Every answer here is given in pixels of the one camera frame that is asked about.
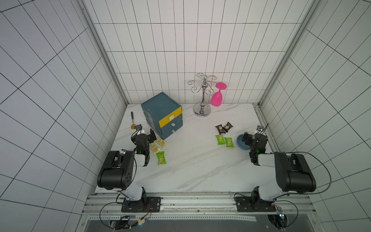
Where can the teal drawer cabinet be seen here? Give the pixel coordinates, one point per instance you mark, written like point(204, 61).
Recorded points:
point(155, 107)

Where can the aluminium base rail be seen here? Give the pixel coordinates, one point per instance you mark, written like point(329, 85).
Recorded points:
point(110, 207)

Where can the yellow top drawer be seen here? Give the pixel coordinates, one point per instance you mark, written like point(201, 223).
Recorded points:
point(170, 116)

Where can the gold spoon teal handle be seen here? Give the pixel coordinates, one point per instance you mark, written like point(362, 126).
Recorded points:
point(133, 126)

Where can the blue ceramic bowl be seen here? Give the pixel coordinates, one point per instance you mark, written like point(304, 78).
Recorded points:
point(241, 144)

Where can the black cookie packet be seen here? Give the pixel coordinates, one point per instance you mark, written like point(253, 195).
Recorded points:
point(220, 129)
point(227, 127)

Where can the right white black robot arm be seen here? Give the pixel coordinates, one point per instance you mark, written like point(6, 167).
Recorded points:
point(292, 175)

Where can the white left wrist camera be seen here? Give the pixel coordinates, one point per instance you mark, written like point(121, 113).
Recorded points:
point(139, 129)

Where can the green cookie packet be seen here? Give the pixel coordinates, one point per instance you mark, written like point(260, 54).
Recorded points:
point(161, 158)
point(220, 139)
point(229, 142)

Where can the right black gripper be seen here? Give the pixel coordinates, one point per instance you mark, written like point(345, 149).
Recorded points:
point(248, 139)

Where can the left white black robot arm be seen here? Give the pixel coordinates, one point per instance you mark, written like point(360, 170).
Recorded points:
point(119, 171)

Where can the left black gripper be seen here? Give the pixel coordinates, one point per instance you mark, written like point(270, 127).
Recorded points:
point(151, 137)

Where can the teal bottom drawer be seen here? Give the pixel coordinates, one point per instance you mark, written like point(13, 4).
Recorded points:
point(171, 128)

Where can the chrome glass holder stand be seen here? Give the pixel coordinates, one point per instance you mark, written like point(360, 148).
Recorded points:
point(204, 85)

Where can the pink plastic wine glass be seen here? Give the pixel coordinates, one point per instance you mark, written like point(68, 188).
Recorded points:
point(217, 98)

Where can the yellow cookie packet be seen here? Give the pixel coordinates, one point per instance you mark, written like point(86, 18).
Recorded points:
point(161, 142)
point(155, 148)

